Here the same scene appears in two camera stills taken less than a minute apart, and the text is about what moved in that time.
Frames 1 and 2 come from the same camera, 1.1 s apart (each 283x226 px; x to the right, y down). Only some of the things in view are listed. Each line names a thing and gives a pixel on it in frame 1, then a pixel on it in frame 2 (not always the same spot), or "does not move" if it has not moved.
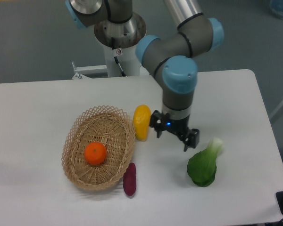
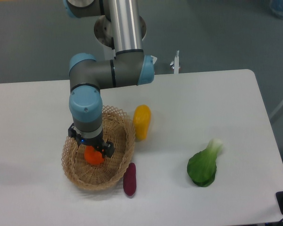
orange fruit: x=95 y=153 does not move
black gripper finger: x=192 y=140 to x=107 y=149
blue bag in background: x=282 y=8 does not move
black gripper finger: x=156 y=121 to x=72 y=133
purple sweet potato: x=129 y=181 does not move
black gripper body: x=178 y=126 to x=98 y=141
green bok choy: x=202 y=165 does not move
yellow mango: x=141 y=120 does not move
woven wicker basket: x=97 y=147 does not move
